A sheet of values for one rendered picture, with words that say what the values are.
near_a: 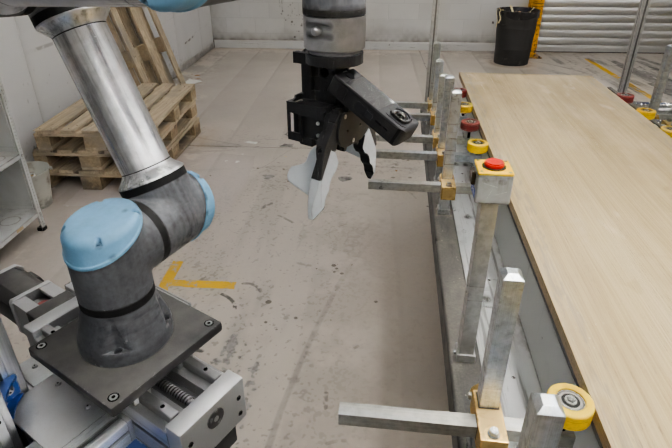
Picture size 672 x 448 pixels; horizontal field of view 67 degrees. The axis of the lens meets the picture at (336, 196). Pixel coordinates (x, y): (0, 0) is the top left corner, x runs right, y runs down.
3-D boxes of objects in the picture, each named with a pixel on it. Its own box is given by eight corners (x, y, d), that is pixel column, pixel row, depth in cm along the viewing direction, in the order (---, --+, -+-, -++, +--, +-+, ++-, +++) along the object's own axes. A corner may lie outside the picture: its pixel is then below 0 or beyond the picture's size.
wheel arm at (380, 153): (371, 160, 208) (371, 150, 206) (371, 156, 211) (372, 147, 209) (480, 165, 204) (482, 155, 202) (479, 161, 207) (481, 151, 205)
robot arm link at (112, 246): (57, 298, 80) (34, 223, 74) (124, 254, 91) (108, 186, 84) (113, 321, 75) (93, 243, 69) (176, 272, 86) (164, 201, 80)
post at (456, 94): (438, 215, 193) (451, 90, 170) (438, 211, 196) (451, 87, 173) (448, 216, 192) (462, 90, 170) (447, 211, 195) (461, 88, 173)
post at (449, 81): (434, 189, 215) (445, 75, 193) (434, 185, 218) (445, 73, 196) (442, 190, 215) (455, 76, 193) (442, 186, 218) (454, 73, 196)
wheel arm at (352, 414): (338, 428, 99) (338, 413, 97) (339, 414, 102) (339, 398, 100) (571, 451, 95) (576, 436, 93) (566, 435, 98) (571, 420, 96)
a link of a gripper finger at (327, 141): (321, 183, 66) (342, 121, 67) (332, 187, 66) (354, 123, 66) (303, 174, 62) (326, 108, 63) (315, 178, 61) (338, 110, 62)
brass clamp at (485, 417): (473, 458, 94) (477, 439, 91) (465, 398, 106) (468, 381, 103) (508, 461, 93) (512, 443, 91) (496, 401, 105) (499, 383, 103)
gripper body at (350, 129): (319, 128, 74) (318, 41, 68) (372, 140, 69) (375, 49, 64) (286, 144, 68) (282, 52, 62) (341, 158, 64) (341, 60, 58)
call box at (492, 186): (473, 206, 105) (478, 172, 102) (469, 191, 111) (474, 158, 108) (508, 208, 104) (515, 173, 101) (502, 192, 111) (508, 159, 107)
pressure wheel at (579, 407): (568, 468, 91) (583, 425, 86) (527, 439, 96) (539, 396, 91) (589, 442, 96) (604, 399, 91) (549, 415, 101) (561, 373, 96)
